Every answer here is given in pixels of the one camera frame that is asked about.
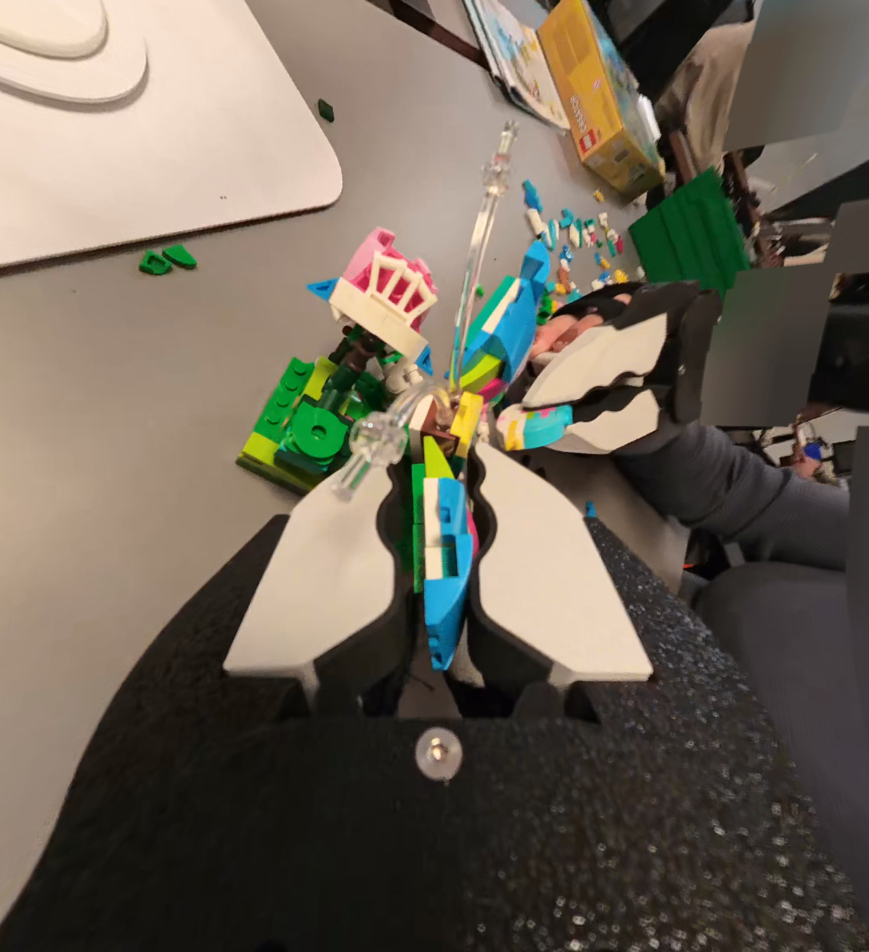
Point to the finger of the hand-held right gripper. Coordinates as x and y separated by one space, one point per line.
616 424
598 357

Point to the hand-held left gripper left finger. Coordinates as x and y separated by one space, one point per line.
315 587

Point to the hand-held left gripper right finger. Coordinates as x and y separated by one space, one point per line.
561 587

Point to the small teal lego wing assembly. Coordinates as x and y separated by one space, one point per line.
535 428

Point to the colourful lego butterfly model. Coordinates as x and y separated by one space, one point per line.
445 565

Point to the person's right forearm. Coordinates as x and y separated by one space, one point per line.
724 483

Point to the pile of lego pieces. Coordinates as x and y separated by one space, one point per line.
579 238

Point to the yellow lego box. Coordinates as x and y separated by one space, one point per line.
598 97

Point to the lego instruction booklet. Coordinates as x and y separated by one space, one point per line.
512 52

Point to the green lego slope piece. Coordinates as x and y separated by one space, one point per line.
152 262
180 256

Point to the dark green lego piece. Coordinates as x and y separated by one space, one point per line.
326 110

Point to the person's right hand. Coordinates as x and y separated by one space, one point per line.
575 323

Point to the green plastic crate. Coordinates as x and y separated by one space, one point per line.
691 238

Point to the person's leg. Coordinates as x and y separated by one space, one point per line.
791 706

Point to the white lamp base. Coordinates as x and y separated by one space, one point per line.
122 134

